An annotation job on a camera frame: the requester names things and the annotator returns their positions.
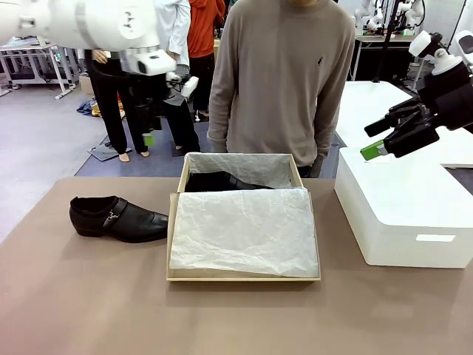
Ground person in beige sweater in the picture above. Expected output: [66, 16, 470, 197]
[206, 0, 356, 179]

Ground mannequin white jacket black trousers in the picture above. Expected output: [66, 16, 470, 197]
[86, 47, 153, 164]

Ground small cardboard box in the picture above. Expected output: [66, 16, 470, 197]
[78, 75, 95, 95]

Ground white plastic storage bin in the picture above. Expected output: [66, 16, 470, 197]
[333, 146, 473, 270]

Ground black stand pole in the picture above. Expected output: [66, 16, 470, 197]
[372, 0, 402, 84]

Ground brown cardboard shoe box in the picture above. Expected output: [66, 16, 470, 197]
[166, 152, 322, 283]

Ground white curtain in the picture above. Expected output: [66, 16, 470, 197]
[446, 0, 473, 55]

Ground white frame lab desk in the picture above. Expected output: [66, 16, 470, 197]
[0, 41, 81, 100]

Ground brown top lab table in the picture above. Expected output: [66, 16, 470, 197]
[353, 34, 423, 83]

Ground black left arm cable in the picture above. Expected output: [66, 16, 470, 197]
[84, 47, 142, 83]

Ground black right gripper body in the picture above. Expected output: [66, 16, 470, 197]
[418, 60, 473, 131]

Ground person in orange hoodie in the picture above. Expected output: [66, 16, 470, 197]
[188, 0, 227, 121]

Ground grey mannequin base plate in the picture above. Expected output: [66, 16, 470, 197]
[86, 141, 133, 162]

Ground person's left forearm beige sleeve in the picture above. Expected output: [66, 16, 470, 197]
[308, 106, 339, 179]

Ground white tissue paper sheet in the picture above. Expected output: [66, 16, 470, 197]
[169, 152, 320, 279]

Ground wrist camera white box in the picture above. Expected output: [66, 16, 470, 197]
[166, 72, 200, 99]
[409, 30, 465, 75]

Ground pile of clothes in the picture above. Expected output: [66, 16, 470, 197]
[75, 98, 105, 118]

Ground person's right forearm beige sleeve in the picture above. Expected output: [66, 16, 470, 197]
[206, 83, 238, 153]

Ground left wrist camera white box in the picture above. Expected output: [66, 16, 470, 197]
[166, 72, 200, 99]

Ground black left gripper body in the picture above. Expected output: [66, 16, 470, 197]
[128, 75, 166, 131]

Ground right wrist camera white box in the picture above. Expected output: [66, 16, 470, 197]
[409, 30, 465, 75]

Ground black leather buckle shoe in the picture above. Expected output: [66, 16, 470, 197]
[184, 170, 276, 193]
[68, 195, 169, 244]

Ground mannequin white shirt grey shorts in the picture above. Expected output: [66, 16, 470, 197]
[154, 0, 203, 152]

